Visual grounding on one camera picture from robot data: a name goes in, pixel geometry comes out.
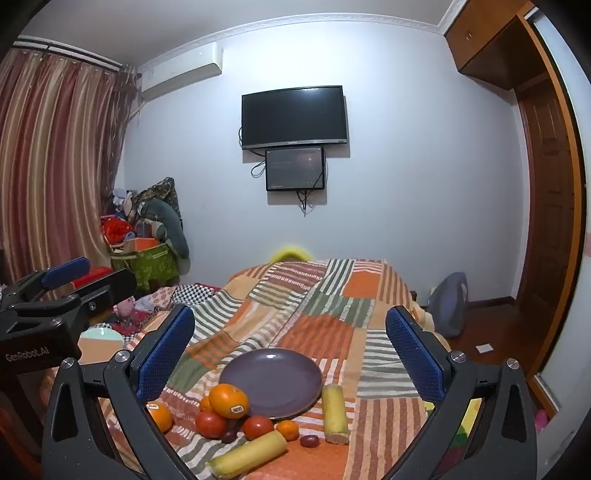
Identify red plastic bag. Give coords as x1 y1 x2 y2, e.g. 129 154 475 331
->
102 218 137 245

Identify brown wooden door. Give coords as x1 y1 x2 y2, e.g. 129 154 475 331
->
513 78 577 356

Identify banana with brown end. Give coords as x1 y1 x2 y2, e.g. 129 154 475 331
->
322 383 350 446

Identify striped patchwork blanket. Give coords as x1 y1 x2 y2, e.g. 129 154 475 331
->
41 258 467 480

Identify yellow bed sheet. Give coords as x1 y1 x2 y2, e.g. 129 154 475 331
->
455 396 484 446

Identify pink floral cloth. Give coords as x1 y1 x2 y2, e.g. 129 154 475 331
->
113 287 178 342

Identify dark green plush pillow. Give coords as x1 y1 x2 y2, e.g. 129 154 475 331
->
139 198 191 258

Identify small black wall monitor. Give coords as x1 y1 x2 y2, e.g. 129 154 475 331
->
265 145 327 192

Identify red tomato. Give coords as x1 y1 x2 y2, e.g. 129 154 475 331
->
195 410 228 439
243 415 275 441

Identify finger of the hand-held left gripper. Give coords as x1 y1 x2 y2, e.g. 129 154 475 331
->
55 268 138 320
0 257 92 308

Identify black wall television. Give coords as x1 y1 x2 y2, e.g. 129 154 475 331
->
241 85 349 151

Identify grey backpack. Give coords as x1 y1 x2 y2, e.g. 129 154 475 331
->
427 272 471 339

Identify white air conditioner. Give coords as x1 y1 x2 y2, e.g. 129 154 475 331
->
137 42 224 100

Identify round pastel stool top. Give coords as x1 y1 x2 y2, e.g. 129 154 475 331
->
78 324 125 361

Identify black monitor cables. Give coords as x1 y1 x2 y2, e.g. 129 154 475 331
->
238 124 329 217

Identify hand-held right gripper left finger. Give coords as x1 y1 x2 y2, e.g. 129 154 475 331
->
41 304 204 480

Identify striped red curtain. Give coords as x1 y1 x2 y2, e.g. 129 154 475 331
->
0 39 139 296

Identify banana with white end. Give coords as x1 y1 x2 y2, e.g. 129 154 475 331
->
206 430 288 479

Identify purple ceramic plate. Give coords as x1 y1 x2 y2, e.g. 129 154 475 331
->
219 348 324 421

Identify large orange with sticker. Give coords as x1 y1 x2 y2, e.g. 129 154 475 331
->
208 383 250 420

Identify wooden wardrobe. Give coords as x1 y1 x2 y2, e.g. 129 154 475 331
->
444 0 591 416

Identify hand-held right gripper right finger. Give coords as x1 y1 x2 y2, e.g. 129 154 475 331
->
385 305 539 480

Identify green patterned storage bag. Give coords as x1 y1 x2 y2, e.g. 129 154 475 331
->
111 242 182 291

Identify yellow fuzzy pillow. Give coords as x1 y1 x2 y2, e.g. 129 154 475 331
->
270 244 311 263

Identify red box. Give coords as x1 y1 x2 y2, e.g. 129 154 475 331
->
71 265 114 289

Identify checkered cloth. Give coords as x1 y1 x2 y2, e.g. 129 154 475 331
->
172 282 223 308

